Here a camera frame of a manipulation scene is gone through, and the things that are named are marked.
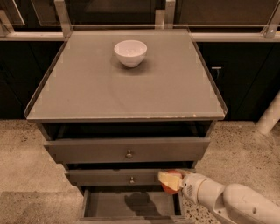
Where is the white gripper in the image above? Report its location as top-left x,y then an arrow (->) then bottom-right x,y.
158,169 -> 207,204

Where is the red apple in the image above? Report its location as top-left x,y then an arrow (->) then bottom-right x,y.
162,171 -> 182,194

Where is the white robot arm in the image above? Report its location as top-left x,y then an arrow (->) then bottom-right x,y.
157,169 -> 280,224

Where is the brass middle drawer knob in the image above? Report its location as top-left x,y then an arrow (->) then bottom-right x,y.
129,177 -> 136,184

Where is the brass drawer knob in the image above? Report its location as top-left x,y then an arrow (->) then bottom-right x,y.
125,150 -> 133,159
129,177 -> 136,184

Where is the top grey drawer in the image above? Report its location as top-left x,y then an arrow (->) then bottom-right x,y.
45,137 -> 210,164

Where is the grey drawer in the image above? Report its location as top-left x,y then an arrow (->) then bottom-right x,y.
76,185 -> 193,224
66,169 -> 160,186
45,137 -> 210,164

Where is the brass top drawer knob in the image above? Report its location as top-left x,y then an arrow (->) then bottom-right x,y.
125,150 -> 133,159

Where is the bottom grey drawer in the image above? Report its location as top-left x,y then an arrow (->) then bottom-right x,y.
76,185 -> 193,224

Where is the grey drawer cabinet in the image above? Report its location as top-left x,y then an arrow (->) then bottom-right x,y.
24,28 -> 228,224

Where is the middle grey drawer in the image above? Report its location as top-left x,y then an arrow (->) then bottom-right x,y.
66,169 -> 160,186

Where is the white ceramic bowl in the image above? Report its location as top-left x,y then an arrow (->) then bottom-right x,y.
114,40 -> 148,67

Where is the white cylindrical post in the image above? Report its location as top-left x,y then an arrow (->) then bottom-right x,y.
255,91 -> 280,134

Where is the metal railing frame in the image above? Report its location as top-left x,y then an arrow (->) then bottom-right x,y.
0,0 -> 280,42

